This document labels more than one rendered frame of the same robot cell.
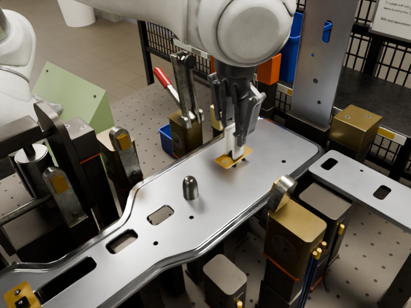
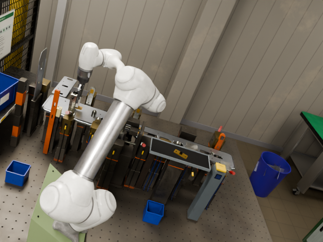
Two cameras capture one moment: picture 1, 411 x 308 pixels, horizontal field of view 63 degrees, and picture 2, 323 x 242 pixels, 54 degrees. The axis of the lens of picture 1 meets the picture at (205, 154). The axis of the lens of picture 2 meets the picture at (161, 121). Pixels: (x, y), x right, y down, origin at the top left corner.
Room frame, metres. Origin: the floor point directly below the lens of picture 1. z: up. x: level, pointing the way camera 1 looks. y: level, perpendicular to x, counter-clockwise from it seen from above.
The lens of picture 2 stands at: (1.76, 1.33, 2.21)
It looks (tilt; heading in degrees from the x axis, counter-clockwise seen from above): 30 degrees down; 212
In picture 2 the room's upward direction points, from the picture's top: 23 degrees clockwise
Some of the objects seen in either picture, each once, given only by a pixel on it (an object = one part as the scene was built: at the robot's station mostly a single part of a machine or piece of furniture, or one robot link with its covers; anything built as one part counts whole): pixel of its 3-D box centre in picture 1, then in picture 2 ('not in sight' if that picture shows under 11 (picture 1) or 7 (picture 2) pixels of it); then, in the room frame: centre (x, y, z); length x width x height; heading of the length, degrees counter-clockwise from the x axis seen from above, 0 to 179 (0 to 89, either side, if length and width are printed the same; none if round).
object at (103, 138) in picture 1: (127, 193); (89, 149); (0.60, 0.20, 0.88); 0.11 x 0.07 x 0.37; 40
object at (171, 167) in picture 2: not in sight; (166, 181); (0.36, 0.69, 0.92); 0.10 x 0.08 x 0.45; 130
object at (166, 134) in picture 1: (178, 138); (18, 173); (1.00, 0.10, 0.75); 0.11 x 0.10 x 0.09; 130
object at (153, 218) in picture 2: not in sight; (153, 212); (0.46, 0.74, 0.75); 0.11 x 0.10 x 0.09; 130
